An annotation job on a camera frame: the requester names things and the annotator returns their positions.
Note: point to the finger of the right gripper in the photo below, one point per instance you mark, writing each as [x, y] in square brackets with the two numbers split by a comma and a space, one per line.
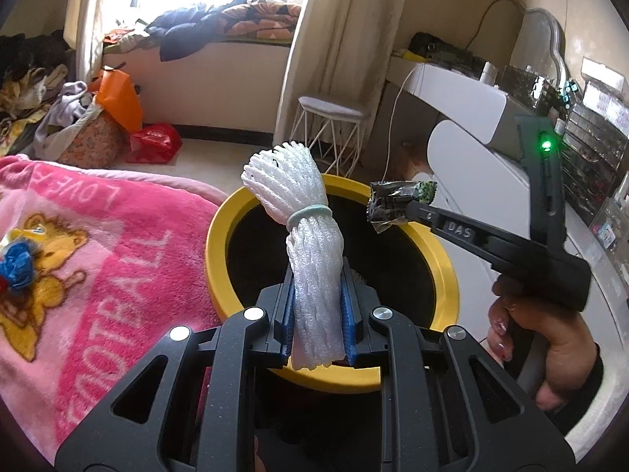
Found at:
[419, 212]

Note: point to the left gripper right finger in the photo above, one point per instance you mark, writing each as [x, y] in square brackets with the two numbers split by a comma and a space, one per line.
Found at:
[445, 404]

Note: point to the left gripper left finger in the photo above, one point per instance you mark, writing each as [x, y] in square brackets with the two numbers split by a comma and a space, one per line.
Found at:
[187, 405]

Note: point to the green black snack wrapper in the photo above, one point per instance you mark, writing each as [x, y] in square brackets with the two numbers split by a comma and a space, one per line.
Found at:
[388, 201]

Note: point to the blue plastic bag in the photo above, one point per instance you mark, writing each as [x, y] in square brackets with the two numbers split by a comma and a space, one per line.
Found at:
[17, 264]

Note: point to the yellow rimmed black trash bin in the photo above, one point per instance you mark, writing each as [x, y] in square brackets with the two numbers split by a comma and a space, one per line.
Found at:
[247, 264]

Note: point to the white vanity dresser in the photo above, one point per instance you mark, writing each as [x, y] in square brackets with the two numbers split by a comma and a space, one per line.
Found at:
[474, 155]

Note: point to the clear cosmetic organizer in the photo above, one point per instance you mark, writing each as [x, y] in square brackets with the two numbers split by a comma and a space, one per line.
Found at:
[592, 122]

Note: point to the dark camouflage bag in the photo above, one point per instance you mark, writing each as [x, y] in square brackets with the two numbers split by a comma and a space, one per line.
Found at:
[441, 53]

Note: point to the pink cartoon fleece blanket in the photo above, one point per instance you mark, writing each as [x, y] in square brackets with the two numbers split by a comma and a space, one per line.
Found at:
[121, 262]

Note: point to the cream right curtain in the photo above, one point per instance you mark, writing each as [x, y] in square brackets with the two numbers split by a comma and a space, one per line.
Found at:
[340, 48]

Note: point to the cream curtain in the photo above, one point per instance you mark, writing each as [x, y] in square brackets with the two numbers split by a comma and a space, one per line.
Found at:
[84, 30]
[340, 48]

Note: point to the vanity mirror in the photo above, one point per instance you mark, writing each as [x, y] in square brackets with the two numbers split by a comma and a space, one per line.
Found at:
[539, 47]

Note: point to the orange patterned quilt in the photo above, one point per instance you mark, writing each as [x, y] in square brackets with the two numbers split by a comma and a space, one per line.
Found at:
[259, 21]

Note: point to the yellow snack wrapper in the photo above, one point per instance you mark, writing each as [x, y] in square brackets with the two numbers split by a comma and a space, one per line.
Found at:
[36, 234]

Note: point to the red bag on floor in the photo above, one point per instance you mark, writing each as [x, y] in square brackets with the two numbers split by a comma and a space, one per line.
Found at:
[154, 144]

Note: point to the floral laundry basket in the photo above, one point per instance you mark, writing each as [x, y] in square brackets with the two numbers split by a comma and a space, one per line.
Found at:
[97, 145]

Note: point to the dark jacket on sill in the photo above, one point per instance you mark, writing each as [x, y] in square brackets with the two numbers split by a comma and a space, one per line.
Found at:
[183, 32]

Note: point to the orange paper bag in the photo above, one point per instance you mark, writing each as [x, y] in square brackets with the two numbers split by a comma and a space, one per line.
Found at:
[115, 92]

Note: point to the lavender white garment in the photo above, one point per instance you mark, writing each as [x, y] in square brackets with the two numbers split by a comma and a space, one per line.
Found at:
[73, 110]

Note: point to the pile of clothes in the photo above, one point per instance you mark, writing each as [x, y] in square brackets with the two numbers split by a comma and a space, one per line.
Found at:
[33, 70]

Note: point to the cream left curtain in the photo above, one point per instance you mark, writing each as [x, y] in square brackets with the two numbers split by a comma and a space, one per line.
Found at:
[84, 30]

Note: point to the white wire stool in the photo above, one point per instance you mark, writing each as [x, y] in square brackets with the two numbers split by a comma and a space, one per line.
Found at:
[333, 129]

